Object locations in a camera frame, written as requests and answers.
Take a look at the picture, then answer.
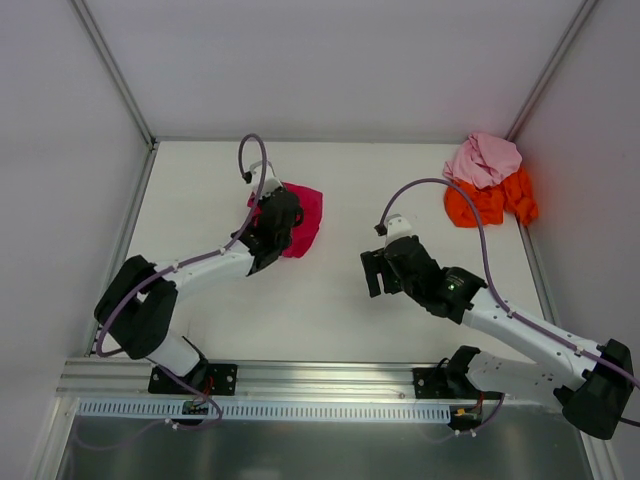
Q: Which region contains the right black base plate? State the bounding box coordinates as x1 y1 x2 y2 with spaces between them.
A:
411 364 502 400

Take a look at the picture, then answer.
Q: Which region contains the aluminium frame post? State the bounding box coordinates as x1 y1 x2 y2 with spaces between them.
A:
505 0 600 142
68 0 156 150

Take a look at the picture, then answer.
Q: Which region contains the white slotted cable duct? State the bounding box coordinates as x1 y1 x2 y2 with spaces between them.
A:
77 399 451 424

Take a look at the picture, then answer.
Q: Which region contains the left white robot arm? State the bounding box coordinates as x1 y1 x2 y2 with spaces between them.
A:
94 186 304 393

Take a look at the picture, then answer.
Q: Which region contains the aluminium mounting rail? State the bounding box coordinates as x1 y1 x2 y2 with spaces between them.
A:
55 357 597 405

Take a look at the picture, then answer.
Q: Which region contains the left aluminium frame post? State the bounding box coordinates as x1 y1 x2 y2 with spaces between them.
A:
68 0 156 150

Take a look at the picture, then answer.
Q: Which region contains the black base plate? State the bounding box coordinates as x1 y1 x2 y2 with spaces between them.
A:
411 364 502 400
147 362 238 396

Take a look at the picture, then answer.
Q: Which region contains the right aluminium frame post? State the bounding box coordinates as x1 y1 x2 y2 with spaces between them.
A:
505 0 600 142

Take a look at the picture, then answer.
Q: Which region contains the magenta t shirt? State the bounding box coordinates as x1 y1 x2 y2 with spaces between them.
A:
247 182 323 258

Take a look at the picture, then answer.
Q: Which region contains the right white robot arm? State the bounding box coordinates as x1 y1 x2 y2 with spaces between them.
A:
360 235 634 440

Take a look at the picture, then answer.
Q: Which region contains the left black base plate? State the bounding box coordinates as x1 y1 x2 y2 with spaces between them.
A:
147 362 238 396

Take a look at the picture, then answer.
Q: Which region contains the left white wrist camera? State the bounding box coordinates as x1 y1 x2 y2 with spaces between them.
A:
244 161 284 199

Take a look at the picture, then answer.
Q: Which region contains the pink t shirt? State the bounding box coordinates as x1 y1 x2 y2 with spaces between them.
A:
443 132 522 189

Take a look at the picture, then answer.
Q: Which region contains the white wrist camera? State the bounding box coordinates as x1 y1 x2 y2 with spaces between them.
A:
244 161 284 199
374 214 414 246

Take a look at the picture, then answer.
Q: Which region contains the orange t shirt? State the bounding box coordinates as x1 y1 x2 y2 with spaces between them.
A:
444 167 539 228

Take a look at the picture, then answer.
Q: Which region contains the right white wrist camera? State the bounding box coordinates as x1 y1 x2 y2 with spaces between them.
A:
374 214 414 246

